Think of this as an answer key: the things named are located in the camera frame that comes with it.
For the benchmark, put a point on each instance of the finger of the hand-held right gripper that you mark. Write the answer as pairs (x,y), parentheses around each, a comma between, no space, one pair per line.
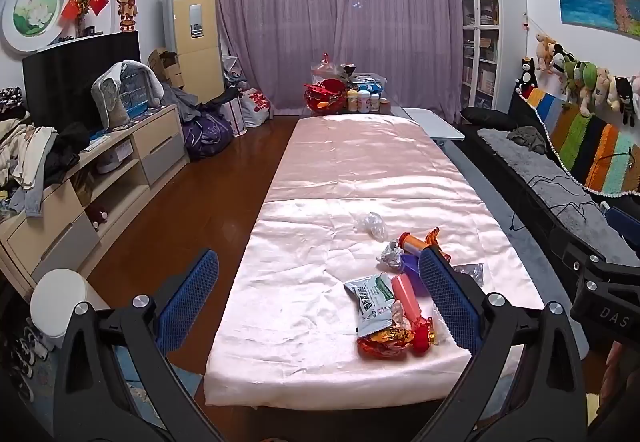
(622,224)

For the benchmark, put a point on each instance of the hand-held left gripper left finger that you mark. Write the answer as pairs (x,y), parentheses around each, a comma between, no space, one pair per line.
(190,302)

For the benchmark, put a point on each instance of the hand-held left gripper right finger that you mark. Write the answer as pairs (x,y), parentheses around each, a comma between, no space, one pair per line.
(450,307)

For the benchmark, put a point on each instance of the small red packet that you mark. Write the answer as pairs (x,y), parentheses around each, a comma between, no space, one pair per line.
(422,336)

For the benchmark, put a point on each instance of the clear plastic wrapper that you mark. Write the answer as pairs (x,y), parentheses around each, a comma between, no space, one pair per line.
(471,273)
(371,225)

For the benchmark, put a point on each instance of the pink plastic tube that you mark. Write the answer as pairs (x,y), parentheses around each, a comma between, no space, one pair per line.
(404,294)

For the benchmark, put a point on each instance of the purple plastic cup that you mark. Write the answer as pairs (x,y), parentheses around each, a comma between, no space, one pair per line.
(412,267)

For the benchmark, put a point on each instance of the red orange snack wrapper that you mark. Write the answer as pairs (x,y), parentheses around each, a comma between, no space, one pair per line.
(385,341)

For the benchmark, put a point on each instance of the green white snack packet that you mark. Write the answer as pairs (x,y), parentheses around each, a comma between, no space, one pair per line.
(374,298)

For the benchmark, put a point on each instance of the person's right hand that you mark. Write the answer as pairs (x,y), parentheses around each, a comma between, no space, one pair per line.
(625,377)

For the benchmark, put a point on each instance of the orange candy wrapper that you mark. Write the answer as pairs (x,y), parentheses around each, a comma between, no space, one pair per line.
(434,236)

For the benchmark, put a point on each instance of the orange tube with red cap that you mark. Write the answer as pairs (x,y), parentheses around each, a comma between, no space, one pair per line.
(412,242)

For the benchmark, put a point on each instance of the crumpled foil ball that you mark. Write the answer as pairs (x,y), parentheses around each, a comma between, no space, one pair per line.
(392,255)

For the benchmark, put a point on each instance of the striped crochet blanket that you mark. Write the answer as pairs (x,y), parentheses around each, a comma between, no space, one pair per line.
(600,146)

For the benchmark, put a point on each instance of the blue denim cloth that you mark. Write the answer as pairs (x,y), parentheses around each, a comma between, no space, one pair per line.
(135,372)

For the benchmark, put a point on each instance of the grey fluffy mat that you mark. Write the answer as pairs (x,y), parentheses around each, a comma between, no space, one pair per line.
(535,166)

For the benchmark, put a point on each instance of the crumpled clear plastic wrapper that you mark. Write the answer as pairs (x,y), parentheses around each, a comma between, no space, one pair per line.
(371,225)

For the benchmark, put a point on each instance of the white round container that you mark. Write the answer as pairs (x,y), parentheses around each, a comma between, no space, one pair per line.
(60,297)

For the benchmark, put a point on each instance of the dark grey cloth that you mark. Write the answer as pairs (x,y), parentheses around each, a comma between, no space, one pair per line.
(525,136)

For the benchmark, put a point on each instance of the row of plush toys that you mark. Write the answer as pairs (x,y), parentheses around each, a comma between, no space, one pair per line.
(585,76)

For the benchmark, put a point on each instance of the beige television cabinet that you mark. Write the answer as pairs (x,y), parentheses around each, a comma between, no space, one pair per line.
(160,136)

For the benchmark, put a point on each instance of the purple bag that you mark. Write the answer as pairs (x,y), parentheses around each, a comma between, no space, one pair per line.
(205,134)

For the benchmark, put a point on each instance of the black white shoes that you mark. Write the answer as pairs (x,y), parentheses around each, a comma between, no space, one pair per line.
(27,349)

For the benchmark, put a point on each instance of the black sofa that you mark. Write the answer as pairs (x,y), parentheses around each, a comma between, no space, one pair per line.
(487,116)

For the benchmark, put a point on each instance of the white folding table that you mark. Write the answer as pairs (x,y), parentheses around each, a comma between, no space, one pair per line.
(432,121)

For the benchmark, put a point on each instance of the white red shopping bag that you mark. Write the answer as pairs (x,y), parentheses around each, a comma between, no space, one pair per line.
(256,105)

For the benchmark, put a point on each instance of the pile of clothes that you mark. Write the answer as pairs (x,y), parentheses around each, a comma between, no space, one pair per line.
(35,151)

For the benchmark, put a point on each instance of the white bottle with pink label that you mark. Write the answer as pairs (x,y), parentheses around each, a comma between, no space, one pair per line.
(375,101)

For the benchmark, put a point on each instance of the white bottle with yellow cap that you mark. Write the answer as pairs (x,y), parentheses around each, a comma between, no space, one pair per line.
(352,101)

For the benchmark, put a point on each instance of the clear plastic storage box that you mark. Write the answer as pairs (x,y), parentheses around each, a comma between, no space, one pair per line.
(370,82)

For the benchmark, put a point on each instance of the stack of cardboard boxes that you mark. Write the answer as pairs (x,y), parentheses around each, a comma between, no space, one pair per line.
(165,64)

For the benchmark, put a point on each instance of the beige standing air conditioner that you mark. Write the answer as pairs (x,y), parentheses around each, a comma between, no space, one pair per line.
(195,61)

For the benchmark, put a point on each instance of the white glass bookcase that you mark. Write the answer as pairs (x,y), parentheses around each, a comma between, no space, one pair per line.
(482,21)

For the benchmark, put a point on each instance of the black television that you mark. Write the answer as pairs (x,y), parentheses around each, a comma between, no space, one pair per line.
(60,76)

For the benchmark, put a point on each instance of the clear plastic bag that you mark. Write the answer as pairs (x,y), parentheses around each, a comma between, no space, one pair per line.
(327,69)

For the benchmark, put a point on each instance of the purple curtain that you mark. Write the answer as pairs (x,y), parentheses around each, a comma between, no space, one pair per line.
(300,21)

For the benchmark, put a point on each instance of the hanging bear ornament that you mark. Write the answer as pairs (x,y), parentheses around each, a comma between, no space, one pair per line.
(126,4)

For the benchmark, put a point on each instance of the sunflower and red flag decoration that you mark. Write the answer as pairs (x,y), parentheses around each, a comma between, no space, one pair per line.
(82,1)

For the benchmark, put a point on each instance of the round lotus wall picture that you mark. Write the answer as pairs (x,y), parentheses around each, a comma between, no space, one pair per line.
(32,12)

